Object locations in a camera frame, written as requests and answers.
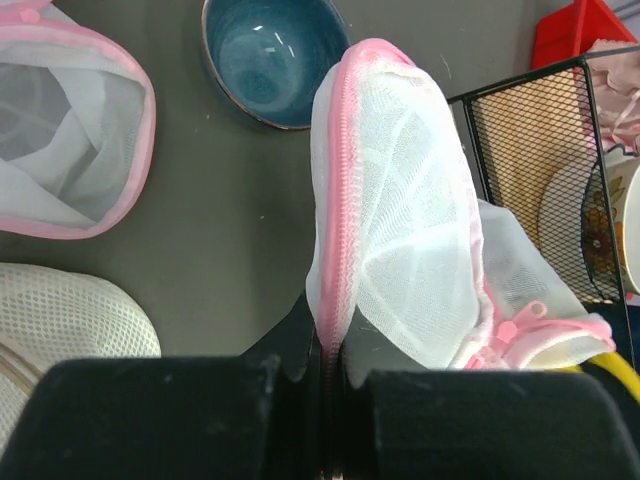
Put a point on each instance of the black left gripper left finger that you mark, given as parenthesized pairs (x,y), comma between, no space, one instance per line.
(292,447)

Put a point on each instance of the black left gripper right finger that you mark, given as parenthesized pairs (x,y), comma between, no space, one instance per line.
(364,350)

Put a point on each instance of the white mesh laundry bag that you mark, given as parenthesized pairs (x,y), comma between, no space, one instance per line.
(78,121)
(403,239)

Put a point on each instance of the yellow and navy bra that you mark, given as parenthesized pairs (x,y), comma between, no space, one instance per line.
(613,372)

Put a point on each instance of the cream round mesh bra bag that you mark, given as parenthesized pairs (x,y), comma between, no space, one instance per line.
(50,316)

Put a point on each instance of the dark blue ceramic bowl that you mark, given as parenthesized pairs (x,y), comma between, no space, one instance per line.
(268,58)

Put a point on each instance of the red plastic bin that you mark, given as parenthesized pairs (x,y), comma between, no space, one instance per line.
(572,30)

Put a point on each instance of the pink garment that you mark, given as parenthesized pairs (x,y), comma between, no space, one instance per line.
(615,79)

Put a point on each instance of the black wire wooden shelf rack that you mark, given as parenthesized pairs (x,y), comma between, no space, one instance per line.
(536,141)

